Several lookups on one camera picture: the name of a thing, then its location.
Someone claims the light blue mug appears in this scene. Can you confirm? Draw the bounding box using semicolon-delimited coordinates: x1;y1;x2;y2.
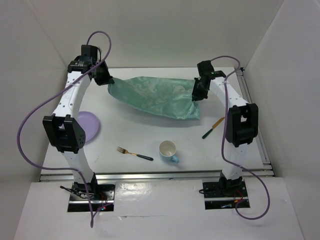
158;140;179;164

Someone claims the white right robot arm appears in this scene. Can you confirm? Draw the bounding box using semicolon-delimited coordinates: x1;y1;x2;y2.
192;60;259;198

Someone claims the gold knife green handle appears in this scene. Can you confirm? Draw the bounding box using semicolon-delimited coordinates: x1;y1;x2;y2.
202;117;225;139

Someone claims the gold fork green handle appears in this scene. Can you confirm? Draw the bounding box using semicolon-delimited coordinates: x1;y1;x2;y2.
116;146;154;161

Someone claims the purple plate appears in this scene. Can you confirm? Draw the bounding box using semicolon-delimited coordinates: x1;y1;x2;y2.
77;111;100;144

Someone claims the aluminium right rail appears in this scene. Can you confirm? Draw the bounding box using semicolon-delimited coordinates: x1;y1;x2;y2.
236;67;273;172

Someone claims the aluminium front rail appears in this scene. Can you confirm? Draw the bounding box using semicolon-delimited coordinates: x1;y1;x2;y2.
39;169;275;182

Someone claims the green satin placemat cloth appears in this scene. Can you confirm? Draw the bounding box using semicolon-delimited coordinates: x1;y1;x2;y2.
107;76;200;120

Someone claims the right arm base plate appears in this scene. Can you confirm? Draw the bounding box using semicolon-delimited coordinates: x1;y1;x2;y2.
198;181;250;210

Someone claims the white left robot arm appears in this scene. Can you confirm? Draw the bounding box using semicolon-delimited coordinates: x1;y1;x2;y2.
42;44;115;200

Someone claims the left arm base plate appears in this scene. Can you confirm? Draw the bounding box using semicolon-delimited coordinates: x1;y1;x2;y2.
60;184;116;213

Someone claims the aluminium rail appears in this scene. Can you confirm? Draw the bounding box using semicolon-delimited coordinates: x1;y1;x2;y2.
236;67;273;172
39;169;275;182

